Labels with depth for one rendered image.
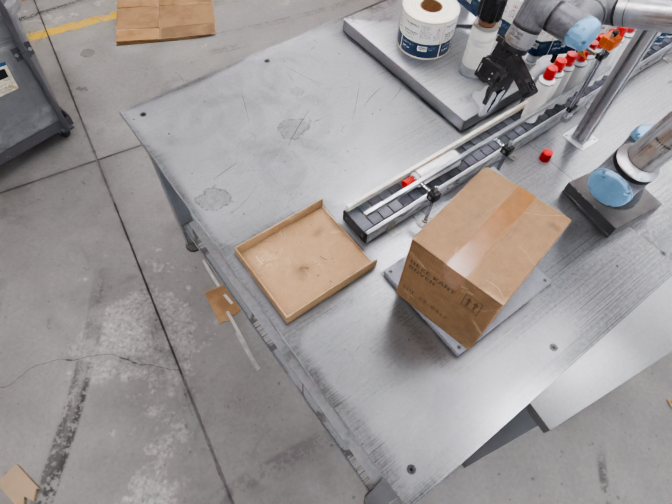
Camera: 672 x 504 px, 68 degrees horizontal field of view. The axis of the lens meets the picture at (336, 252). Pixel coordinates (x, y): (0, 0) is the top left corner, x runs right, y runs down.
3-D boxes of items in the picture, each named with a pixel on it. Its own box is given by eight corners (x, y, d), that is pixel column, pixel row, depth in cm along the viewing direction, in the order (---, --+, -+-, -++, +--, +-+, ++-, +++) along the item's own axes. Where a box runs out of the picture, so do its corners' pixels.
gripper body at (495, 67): (487, 74, 141) (510, 33, 133) (509, 91, 138) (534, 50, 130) (471, 76, 137) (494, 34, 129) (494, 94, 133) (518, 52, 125)
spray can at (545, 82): (528, 111, 168) (553, 59, 150) (539, 121, 166) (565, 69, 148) (516, 116, 166) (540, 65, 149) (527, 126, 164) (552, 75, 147)
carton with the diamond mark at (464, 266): (458, 226, 146) (485, 164, 123) (529, 275, 138) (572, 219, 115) (395, 293, 133) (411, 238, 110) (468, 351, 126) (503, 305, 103)
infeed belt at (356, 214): (666, 28, 202) (672, 19, 199) (684, 39, 199) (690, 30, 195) (345, 220, 147) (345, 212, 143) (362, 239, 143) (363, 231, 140)
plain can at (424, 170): (452, 146, 151) (400, 174, 145) (464, 156, 149) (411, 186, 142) (448, 157, 156) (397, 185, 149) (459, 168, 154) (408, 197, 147)
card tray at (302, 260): (322, 205, 150) (322, 197, 147) (375, 266, 140) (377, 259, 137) (236, 254, 140) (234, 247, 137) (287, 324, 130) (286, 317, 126)
